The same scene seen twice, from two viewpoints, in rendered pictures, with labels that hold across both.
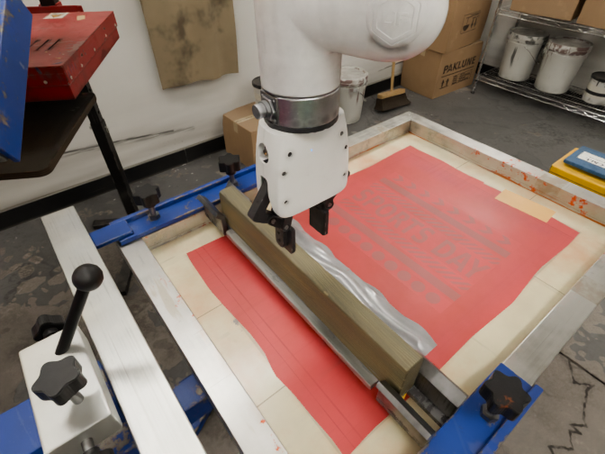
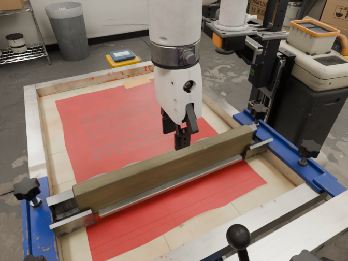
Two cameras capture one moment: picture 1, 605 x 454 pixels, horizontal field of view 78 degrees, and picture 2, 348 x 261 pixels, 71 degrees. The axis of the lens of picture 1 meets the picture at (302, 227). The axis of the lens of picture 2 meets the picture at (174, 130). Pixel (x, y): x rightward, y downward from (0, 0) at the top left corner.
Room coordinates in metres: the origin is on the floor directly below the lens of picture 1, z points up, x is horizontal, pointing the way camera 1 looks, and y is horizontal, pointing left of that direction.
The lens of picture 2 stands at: (0.28, 0.36, 1.42)
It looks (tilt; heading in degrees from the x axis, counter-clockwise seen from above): 40 degrees down; 282
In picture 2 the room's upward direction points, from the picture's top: straight up
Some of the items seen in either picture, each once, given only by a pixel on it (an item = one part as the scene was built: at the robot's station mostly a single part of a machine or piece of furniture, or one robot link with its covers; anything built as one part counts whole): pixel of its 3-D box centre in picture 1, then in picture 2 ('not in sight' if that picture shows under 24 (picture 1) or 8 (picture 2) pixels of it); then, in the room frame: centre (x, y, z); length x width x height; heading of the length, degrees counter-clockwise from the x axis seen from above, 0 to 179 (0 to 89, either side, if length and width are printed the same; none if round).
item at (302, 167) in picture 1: (301, 152); (175, 83); (0.35, 0.00, 1.22); 0.10 x 0.07 x 0.11; 128
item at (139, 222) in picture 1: (198, 211); (44, 246); (0.56, 0.20, 0.98); 0.30 x 0.05 x 0.07; 128
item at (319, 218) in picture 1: (326, 206); (167, 115); (0.38, -0.03, 1.13); 0.03 x 0.03 x 0.07; 38
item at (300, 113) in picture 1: (294, 99); (177, 48); (0.35, 0.01, 1.29); 0.09 x 0.07 x 0.03; 128
